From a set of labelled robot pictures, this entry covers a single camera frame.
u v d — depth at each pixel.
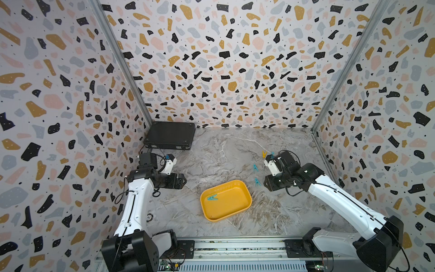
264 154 1.06
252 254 0.73
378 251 0.38
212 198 0.88
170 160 0.73
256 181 0.95
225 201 0.90
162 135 1.22
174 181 0.70
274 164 0.63
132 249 0.39
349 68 0.90
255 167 1.00
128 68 0.89
